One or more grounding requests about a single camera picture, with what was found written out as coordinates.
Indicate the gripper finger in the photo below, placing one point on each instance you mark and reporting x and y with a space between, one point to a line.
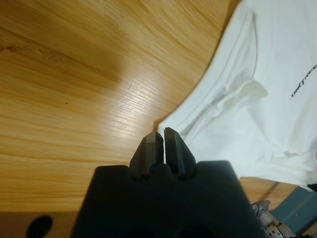
179 156
146 156

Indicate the white t-shirt with black print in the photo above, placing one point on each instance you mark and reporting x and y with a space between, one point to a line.
260 111

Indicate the dark camera post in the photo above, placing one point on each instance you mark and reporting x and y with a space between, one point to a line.
312 188

